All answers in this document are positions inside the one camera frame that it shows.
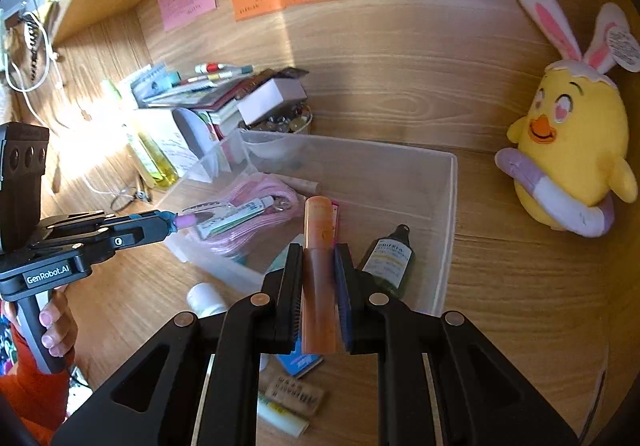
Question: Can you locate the small blue box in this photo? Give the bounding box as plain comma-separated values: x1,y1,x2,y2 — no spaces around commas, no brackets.
277,351,325,373

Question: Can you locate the pink mesh pouch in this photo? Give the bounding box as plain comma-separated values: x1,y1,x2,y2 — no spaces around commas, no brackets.
187,176,301,257

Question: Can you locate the clear plastic storage box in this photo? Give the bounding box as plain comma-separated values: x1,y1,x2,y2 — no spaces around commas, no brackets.
150,126,459,317

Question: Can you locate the yellow chick plush toy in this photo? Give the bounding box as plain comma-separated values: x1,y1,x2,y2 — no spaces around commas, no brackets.
495,0,640,238

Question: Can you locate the stack of books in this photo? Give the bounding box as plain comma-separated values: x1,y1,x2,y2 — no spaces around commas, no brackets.
131,63,311,137

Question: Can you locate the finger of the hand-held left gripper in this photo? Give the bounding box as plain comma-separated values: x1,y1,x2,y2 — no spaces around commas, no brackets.
75,218,176,267
37,210,173,239

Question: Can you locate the yellow liquid bottle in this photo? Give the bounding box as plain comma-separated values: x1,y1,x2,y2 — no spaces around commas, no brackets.
102,78,178,189

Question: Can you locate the black hair tie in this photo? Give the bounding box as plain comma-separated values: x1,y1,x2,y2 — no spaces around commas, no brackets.
111,183,153,213

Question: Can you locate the grey oval card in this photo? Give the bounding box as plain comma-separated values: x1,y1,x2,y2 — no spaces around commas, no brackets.
172,107,213,149

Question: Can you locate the blue capped purple pen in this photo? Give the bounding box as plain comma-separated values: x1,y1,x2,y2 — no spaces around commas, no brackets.
150,198,276,238

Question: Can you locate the white carton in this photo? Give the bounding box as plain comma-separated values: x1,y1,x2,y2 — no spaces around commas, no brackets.
127,108,211,182

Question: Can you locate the white box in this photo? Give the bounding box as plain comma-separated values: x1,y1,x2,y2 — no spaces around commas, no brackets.
236,77,307,125

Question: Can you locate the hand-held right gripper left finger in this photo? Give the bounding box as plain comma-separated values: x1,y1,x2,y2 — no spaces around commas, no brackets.
50,242,307,446

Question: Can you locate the white cable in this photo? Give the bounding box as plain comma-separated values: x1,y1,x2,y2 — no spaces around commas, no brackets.
2,8,131,197

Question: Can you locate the person's left forearm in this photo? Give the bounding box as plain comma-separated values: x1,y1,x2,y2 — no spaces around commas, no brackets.
0,326,73,446

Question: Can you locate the green glass bottle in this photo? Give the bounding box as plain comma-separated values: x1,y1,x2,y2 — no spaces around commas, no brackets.
357,224,416,299

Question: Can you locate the cream stick tube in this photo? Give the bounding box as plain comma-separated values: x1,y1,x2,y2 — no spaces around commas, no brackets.
285,178,321,195

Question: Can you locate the black studded headband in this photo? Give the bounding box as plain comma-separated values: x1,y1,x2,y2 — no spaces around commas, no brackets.
22,8,51,82

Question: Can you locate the pile of metal trinkets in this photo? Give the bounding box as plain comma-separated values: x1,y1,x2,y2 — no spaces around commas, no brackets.
250,107,313,133

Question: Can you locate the person's left hand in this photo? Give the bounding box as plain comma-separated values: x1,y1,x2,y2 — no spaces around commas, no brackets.
40,291,79,360

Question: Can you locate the beige eraser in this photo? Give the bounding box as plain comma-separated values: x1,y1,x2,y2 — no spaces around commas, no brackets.
261,372,326,414

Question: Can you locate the small white bottle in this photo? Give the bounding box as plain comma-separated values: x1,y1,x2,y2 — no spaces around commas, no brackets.
186,282,228,319

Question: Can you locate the pale yellow highlighter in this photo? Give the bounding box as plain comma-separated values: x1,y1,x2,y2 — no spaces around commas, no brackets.
257,393,310,437

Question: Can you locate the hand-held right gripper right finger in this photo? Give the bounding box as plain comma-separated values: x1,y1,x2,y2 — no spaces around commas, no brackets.
334,242,583,446

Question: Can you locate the orange tube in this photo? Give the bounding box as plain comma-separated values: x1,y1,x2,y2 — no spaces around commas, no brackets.
301,195,338,354

